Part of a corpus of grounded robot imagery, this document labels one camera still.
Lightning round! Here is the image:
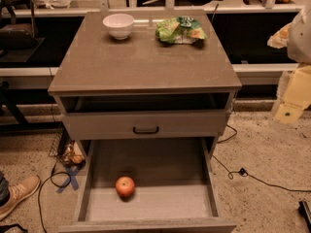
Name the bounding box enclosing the black floor cable left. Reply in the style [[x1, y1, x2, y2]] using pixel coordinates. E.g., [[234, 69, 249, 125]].
[[37, 161, 73, 233]]

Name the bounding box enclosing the tan shoe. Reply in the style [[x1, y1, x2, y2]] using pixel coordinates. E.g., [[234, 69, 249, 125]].
[[0, 176, 41, 220]]

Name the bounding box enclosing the black drawer handle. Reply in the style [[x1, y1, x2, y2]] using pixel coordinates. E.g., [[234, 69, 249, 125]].
[[132, 126, 159, 135]]

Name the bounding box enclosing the grey drawer cabinet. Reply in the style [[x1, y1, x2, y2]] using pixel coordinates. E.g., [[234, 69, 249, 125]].
[[49, 11, 241, 150]]

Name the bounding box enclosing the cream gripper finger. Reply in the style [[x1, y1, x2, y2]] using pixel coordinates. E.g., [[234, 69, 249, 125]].
[[273, 64, 311, 124], [267, 23, 291, 49]]

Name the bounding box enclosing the closed grey drawer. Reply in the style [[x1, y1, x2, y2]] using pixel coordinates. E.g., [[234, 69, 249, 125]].
[[62, 110, 229, 140]]

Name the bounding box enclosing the wire basket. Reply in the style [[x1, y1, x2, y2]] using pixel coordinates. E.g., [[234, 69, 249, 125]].
[[49, 128, 86, 167]]

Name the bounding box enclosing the green chip bag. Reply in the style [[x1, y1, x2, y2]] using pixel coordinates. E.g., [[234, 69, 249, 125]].
[[155, 17, 207, 44]]

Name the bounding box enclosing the open grey drawer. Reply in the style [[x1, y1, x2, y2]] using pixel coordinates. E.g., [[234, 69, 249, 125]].
[[59, 138, 236, 233]]

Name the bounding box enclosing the white ceramic bowl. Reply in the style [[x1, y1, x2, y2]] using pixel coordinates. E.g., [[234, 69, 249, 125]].
[[103, 14, 134, 40]]

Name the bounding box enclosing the blue tape cross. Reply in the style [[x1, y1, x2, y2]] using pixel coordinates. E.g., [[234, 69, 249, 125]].
[[56, 166, 82, 193]]

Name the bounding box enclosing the black chair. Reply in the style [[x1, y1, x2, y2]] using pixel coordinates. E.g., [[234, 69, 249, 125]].
[[0, 0, 44, 62]]

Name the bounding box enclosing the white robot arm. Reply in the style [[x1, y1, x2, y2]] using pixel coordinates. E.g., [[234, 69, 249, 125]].
[[267, 4, 311, 124]]

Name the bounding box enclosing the red apple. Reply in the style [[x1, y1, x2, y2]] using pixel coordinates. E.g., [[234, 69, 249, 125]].
[[115, 177, 135, 197]]

